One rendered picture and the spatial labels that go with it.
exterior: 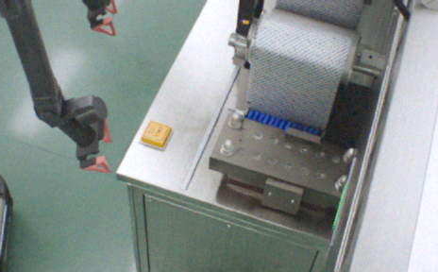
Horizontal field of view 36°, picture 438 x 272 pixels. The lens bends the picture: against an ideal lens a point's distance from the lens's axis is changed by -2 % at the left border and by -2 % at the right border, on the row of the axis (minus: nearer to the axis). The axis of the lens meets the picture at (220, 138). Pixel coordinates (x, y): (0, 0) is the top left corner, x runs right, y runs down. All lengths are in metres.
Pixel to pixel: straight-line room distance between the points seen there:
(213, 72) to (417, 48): 1.02
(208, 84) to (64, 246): 1.06
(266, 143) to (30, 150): 1.54
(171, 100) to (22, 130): 1.27
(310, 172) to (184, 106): 0.48
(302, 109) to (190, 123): 0.37
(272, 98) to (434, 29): 0.66
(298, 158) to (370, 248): 0.86
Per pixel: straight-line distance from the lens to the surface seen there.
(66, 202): 2.97
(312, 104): 1.83
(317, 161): 1.83
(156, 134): 1.98
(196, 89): 2.12
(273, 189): 1.80
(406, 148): 1.12
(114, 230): 2.87
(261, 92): 1.85
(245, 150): 1.83
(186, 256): 2.22
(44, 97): 1.57
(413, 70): 1.23
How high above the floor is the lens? 2.51
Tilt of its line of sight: 53 degrees down
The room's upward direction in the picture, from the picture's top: 5 degrees clockwise
